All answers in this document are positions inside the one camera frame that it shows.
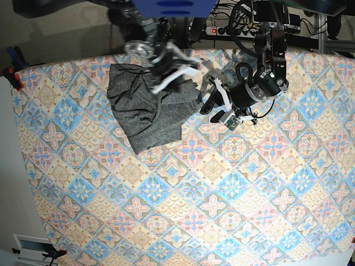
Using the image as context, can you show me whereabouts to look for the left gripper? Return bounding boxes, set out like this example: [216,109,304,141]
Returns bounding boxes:
[200,77,261,131]

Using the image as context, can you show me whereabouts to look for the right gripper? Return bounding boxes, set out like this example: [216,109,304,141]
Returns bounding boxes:
[149,41,202,94]

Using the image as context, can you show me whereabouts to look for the grey t-shirt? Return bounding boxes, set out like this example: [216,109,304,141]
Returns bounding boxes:
[106,64,202,154]

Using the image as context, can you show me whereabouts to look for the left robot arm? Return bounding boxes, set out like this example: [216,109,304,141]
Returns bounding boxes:
[200,1,290,131]

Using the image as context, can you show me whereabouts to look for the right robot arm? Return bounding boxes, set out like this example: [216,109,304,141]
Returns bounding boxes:
[106,1,202,94]

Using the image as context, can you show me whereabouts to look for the white power strip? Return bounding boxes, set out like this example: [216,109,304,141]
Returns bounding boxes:
[205,25,258,38]

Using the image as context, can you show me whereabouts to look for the patterned tablecloth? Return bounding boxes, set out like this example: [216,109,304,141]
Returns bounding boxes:
[12,52,354,265]

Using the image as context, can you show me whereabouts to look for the red black clamp upper left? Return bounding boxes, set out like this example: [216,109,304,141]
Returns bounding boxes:
[3,67,23,91]

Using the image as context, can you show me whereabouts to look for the black orange clamp lower left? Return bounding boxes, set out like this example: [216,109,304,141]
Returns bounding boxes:
[12,248,67,265]

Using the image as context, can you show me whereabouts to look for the white floor vent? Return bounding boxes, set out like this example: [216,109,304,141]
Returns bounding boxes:
[13,234,54,265]

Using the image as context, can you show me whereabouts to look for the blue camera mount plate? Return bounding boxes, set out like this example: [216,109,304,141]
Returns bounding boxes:
[132,0,217,18]

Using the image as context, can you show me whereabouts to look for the blue black clamp handles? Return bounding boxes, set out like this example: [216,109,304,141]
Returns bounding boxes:
[6,46,29,70]

